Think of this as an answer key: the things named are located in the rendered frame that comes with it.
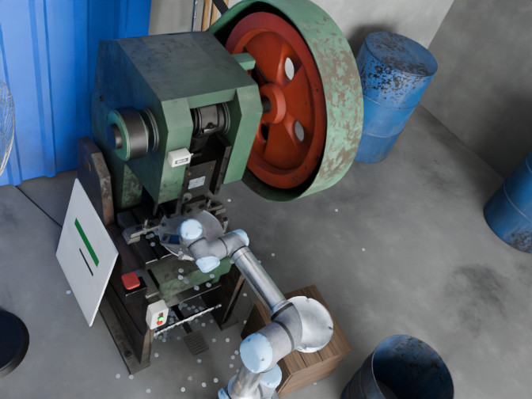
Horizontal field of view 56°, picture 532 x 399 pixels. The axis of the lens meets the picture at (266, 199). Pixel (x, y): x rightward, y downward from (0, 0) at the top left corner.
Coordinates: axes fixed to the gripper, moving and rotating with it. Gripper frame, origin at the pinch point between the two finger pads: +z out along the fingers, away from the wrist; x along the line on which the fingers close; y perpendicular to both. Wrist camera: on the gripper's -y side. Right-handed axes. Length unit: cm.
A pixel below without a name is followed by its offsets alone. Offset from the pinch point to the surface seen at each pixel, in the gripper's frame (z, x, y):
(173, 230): 7.0, 11.7, -6.9
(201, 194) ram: -9.1, 25.1, 0.7
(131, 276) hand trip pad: 0.3, -14.3, -16.5
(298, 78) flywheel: -53, 64, 25
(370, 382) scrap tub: 32, -25, 100
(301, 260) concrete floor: 103, 49, 70
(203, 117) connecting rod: -50, 36, -5
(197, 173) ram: -23.3, 26.9, -2.5
